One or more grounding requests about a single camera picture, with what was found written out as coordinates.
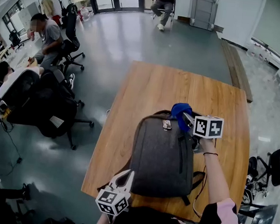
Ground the clear water jug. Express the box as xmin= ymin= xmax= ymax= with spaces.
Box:
xmin=79 ymin=5 xmax=91 ymax=22

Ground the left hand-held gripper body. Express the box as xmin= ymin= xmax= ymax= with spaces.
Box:
xmin=94 ymin=184 xmax=132 ymax=218

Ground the metal chair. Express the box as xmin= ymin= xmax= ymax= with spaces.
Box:
xmin=151 ymin=2 xmax=176 ymax=27

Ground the wooden plank stack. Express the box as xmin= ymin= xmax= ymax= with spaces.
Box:
xmin=215 ymin=39 xmax=258 ymax=104

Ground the grey window blind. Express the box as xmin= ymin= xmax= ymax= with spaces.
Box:
xmin=251 ymin=0 xmax=280 ymax=56

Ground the person's left forearm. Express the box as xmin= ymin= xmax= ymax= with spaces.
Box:
xmin=93 ymin=212 xmax=112 ymax=224

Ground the grey metal cabinet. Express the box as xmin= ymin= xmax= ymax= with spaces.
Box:
xmin=188 ymin=0 xmax=219 ymax=32

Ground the blue cloth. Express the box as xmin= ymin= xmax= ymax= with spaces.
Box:
xmin=169 ymin=102 xmax=197 ymax=134

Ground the black mesh office chair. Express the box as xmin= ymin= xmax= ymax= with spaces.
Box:
xmin=4 ymin=68 xmax=99 ymax=152

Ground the black power adapter with cable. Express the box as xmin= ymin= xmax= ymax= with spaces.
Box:
xmin=0 ymin=118 xmax=27 ymax=172

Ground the person's right forearm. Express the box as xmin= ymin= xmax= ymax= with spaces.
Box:
xmin=194 ymin=137 xmax=237 ymax=207

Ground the grey backpack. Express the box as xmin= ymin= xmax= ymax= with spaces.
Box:
xmin=96 ymin=104 xmax=212 ymax=208

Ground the coat rack with beige coat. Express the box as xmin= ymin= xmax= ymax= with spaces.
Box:
xmin=37 ymin=0 xmax=59 ymax=17

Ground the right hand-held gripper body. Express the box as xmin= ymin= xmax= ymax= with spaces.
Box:
xmin=189 ymin=114 xmax=225 ymax=155

